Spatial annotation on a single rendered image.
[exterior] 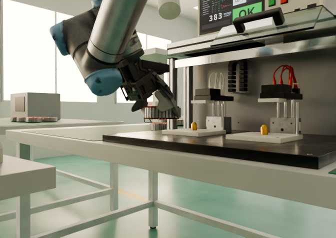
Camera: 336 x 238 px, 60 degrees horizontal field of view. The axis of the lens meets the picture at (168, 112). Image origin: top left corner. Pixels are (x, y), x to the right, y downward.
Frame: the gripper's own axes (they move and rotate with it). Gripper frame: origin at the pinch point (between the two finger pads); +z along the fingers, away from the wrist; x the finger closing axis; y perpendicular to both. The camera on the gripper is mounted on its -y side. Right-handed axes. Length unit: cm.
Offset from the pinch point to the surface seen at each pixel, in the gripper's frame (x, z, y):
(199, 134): 7.6, 9.0, -3.7
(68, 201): -137, 77, -4
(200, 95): -0.4, 4.5, -19.5
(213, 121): -0.5, 16.2, -21.3
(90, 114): -446, 137, -215
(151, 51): -63, -2, -66
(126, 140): -7.5, 2.7, 10.2
